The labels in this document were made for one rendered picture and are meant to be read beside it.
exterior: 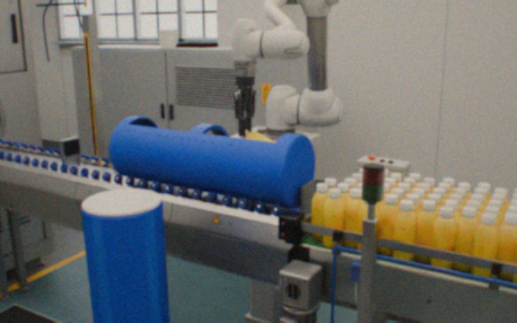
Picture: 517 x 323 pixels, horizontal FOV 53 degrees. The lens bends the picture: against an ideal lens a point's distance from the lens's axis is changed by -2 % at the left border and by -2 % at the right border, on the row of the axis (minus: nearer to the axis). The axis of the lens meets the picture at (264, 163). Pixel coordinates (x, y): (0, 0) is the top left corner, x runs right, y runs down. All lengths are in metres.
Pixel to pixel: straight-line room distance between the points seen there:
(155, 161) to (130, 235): 0.49
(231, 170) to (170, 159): 0.29
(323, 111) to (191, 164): 0.82
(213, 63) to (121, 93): 0.99
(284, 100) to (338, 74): 2.29
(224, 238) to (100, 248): 0.52
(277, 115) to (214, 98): 1.42
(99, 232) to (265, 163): 0.63
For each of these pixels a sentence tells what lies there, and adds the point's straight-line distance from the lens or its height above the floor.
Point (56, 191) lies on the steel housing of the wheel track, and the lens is 2.81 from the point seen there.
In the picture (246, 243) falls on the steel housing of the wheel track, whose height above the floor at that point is 0.81.
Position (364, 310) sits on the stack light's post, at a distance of 1.67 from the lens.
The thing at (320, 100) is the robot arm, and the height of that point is 1.27.
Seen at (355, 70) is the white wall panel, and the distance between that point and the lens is 4.90.
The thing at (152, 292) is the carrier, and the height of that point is 0.72.
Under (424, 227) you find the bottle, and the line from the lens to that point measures 1.75.
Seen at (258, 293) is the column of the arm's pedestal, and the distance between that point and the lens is 3.05.
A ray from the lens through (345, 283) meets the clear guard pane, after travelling 1.78.
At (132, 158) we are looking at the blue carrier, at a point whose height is 1.08.
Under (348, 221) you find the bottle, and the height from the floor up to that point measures 1.00.
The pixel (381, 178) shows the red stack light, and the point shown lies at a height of 1.23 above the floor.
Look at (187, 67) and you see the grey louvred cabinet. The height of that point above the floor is 1.31.
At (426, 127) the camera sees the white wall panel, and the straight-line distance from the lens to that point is 4.79.
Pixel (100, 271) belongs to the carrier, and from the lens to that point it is 1.94.
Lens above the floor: 1.65
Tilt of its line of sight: 15 degrees down
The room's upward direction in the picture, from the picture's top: straight up
